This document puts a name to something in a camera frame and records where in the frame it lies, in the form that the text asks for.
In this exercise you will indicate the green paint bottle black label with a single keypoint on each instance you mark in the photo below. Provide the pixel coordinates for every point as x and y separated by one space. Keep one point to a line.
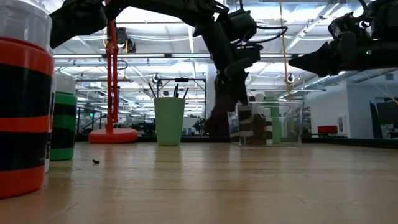
63 124

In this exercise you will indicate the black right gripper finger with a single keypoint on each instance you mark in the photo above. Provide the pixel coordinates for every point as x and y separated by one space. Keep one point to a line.
317 60

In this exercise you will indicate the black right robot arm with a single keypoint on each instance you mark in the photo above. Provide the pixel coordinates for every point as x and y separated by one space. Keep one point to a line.
385 15

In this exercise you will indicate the silver ventilation duct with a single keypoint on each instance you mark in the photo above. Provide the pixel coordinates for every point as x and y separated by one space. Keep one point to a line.
329 79

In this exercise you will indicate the red desk lamp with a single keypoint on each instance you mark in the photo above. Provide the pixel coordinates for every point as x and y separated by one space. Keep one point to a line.
112 136

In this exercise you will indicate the green plastic cup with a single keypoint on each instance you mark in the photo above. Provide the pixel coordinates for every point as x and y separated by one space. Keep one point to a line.
169 124

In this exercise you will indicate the black ceiling device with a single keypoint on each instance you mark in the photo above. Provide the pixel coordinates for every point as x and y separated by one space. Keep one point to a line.
129 45

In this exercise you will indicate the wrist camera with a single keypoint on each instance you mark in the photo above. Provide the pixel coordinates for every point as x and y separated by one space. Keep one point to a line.
343 23
241 25

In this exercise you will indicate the orange paint bottle black label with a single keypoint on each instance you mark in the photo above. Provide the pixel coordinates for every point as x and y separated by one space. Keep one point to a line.
21 93

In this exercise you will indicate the black gantry frame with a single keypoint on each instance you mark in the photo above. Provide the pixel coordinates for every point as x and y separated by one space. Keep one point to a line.
182 80

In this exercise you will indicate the clear plastic bin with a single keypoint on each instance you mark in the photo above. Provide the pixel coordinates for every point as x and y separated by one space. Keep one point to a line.
295 137

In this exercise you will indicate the large black screen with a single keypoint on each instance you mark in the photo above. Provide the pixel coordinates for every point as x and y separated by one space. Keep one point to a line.
387 115

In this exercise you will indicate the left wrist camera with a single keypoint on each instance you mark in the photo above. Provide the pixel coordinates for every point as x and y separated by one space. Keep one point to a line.
241 25

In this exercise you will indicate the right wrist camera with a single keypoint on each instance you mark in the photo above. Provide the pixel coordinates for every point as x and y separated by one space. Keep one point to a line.
343 23

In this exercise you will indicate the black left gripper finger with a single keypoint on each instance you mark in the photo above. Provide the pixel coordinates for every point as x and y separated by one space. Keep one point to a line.
220 115
239 90

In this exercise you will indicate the small black scrap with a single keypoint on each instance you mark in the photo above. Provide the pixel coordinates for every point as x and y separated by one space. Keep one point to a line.
95 161

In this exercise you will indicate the red box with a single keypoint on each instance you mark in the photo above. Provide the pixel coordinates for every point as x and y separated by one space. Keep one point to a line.
327 129

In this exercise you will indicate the tall green squeeze bottle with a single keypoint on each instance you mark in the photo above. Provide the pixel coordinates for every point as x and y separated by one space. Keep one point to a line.
275 118

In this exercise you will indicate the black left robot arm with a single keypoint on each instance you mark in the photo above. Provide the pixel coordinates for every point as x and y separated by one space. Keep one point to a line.
77 18

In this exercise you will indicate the long ceiling light bar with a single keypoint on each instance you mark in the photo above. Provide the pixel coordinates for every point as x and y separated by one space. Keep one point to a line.
155 56

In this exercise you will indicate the tall white squeeze bottle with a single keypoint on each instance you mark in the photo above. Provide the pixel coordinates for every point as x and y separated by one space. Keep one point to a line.
259 97

